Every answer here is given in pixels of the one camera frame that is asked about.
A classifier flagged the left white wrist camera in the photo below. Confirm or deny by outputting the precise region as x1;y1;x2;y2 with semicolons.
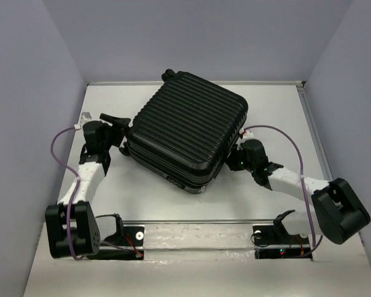
79;112;93;125

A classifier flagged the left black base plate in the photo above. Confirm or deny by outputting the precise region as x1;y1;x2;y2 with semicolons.
94;225;145;260

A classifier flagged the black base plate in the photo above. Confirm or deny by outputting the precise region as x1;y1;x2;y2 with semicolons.
250;225;312;260
94;225;145;260

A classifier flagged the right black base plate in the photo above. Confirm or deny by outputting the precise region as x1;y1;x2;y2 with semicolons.
250;225;312;260

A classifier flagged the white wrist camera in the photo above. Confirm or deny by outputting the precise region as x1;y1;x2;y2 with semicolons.
79;112;93;125
239;129;255;141

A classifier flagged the black hard-shell suitcase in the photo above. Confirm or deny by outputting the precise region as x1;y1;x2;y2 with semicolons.
120;69;249;194

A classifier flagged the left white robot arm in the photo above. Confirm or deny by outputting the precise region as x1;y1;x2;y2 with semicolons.
45;112;130;260

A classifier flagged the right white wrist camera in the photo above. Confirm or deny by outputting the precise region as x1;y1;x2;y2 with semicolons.
239;129;255;141

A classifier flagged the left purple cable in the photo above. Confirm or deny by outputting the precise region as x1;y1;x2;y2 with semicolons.
51;125;142;260

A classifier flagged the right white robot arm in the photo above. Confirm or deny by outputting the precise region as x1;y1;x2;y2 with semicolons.
226;139;371;244

